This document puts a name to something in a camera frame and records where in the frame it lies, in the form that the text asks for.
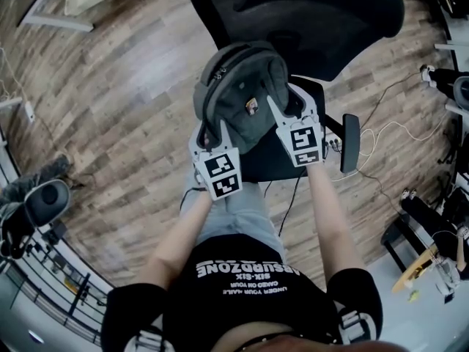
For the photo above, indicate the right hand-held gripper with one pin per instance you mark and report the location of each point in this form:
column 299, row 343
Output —
column 304, row 141

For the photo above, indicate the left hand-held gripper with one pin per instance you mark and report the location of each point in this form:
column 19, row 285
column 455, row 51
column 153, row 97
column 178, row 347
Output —
column 223, row 174

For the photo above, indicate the grey backpack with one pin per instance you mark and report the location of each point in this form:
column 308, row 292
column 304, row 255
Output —
column 242, row 97

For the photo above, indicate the black mesh office chair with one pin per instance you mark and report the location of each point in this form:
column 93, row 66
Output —
column 311, row 20

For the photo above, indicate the person's right forearm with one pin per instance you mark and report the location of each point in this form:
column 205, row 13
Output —
column 329, row 218

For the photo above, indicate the person's left forearm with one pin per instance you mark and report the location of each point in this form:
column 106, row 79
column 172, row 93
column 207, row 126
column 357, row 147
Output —
column 176, row 240

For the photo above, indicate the person's left hand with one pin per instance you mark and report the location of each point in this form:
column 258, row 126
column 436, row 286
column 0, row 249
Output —
column 207, row 140

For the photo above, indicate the person's light jeans legs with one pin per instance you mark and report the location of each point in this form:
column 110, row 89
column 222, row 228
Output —
column 234, row 218

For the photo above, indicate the person's black printed t-shirt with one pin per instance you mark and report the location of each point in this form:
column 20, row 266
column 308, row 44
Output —
column 238, row 306

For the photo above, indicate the white power adapter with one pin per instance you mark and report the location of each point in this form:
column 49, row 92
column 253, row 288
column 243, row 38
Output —
column 29, row 111

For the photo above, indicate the round wooden table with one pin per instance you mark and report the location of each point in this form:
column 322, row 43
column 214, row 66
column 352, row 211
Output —
column 417, row 270

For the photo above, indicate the small yellow green item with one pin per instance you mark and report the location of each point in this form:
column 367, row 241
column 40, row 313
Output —
column 414, row 295

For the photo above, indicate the white table frame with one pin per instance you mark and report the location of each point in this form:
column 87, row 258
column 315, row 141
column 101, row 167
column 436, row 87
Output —
column 11, row 103

